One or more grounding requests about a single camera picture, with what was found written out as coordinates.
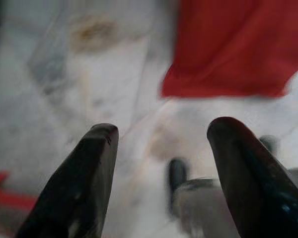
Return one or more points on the red pillow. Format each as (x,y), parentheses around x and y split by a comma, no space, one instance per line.
(233,44)

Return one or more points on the red metal frame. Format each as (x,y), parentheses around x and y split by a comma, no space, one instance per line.
(10,198)

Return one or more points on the grey robot left leg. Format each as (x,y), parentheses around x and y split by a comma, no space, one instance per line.
(196,205)

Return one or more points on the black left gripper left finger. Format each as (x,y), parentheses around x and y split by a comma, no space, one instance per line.
(79,178)

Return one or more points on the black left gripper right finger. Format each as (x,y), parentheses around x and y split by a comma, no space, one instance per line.
(248,178)

